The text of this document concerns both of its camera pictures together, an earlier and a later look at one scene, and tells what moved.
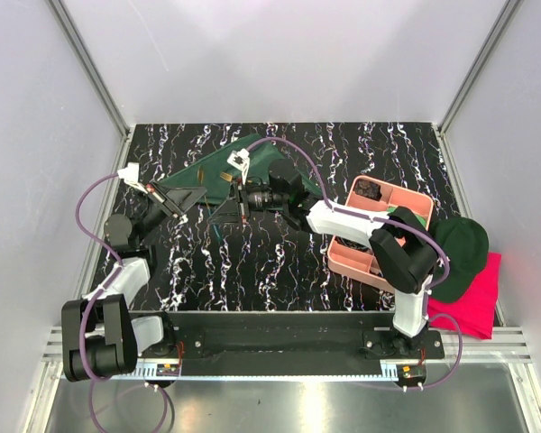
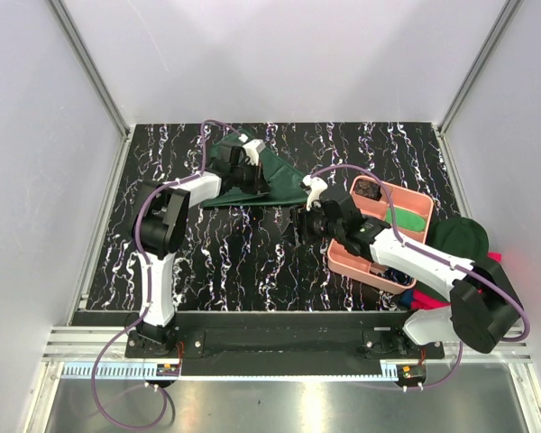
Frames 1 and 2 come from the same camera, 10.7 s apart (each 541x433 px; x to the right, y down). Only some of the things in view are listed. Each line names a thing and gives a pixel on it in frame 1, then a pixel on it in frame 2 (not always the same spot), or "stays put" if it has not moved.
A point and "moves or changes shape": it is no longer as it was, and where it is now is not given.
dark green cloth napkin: (218, 176) moves or changes shape
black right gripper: (231, 212) → (301, 216)
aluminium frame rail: (92, 67) stays put
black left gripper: (182, 198) → (260, 185)
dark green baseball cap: (466, 244) stays put
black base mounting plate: (291, 343) stays put
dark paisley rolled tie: (368, 189) stays put
